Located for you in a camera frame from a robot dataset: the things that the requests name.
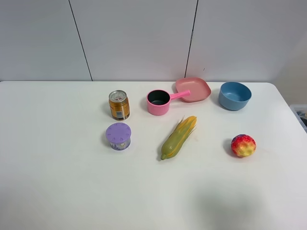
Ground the pink square plate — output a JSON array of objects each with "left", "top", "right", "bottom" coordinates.
[{"left": 175, "top": 77, "right": 212, "bottom": 102}]

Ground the orange drink can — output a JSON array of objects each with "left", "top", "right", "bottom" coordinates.
[{"left": 108, "top": 90, "right": 130, "bottom": 120}]

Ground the blue bowl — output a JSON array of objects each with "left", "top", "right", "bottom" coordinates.
[{"left": 218, "top": 82, "right": 252, "bottom": 111}]

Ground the pink toy saucepan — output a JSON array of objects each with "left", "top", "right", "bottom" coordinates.
[{"left": 146, "top": 90, "right": 190, "bottom": 116}]

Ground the purple lidded round tin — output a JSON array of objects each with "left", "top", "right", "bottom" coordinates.
[{"left": 106, "top": 122, "right": 131, "bottom": 150}]

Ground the red yellow strawberry ball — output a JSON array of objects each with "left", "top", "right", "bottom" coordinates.
[{"left": 231, "top": 134, "right": 256, "bottom": 158}]

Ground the toy corn cob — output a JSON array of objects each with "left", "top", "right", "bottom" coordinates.
[{"left": 161, "top": 116, "right": 197, "bottom": 160}]

